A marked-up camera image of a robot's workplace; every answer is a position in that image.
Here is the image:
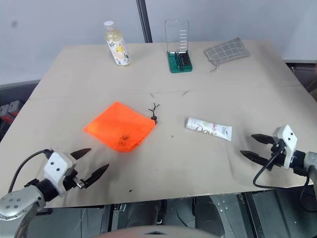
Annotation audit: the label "orange cloth pouch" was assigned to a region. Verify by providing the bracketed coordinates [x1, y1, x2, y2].
[83, 101, 161, 153]

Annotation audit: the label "green screwdriver bit case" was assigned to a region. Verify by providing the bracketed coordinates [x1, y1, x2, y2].
[164, 19, 194, 74]

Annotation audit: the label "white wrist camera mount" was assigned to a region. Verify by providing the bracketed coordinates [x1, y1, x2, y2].
[272, 124, 298, 171]
[44, 151, 77, 198]

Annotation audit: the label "yellow drink bottle floral label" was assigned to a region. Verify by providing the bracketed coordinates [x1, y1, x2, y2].
[103, 20, 131, 67]

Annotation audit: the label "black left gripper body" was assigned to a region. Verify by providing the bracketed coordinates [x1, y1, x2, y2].
[62, 170, 87, 192]

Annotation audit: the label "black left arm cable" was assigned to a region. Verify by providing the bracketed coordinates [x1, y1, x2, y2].
[8, 149, 52, 194]

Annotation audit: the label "grey red socket boxes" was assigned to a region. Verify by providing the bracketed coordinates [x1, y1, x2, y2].
[0, 99, 25, 124]

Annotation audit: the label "grey checked cloth pouch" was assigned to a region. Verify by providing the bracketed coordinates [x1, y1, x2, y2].
[203, 37, 251, 72]

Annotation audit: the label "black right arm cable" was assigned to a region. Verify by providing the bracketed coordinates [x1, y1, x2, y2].
[253, 150, 317, 213]

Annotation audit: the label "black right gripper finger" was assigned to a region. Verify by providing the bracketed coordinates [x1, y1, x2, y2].
[239, 150, 269, 167]
[250, 133, 274, 146]

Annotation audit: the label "beige table cover sheet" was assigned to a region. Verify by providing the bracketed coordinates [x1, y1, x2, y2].
[0, 39, 317, 209]

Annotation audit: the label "white Dove tube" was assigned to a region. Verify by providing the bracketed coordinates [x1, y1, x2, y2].
[185, 117, 233, 142]

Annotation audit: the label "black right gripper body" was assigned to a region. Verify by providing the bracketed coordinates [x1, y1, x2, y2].
[266, 138, 286, 171]

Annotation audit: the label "black metal frame post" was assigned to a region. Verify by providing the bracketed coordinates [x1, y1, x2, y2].
[135, 0, 153, 43]

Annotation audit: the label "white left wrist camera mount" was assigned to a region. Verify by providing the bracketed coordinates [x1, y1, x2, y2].
[44, 151, 77, 198]

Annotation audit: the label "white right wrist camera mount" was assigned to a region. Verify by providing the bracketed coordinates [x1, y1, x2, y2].
[272, 124, 298, 171]

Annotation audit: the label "black table frame bar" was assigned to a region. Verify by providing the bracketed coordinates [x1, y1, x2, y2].
[244, 192, 264, 238]

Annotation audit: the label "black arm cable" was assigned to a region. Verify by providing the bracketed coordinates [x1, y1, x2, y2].
[253, 150, 317, 213]
[8, 149, 52, 194]

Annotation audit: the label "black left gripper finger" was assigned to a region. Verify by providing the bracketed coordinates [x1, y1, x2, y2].
[70, 148, 92, 161]
[82, 163, 110, 189]

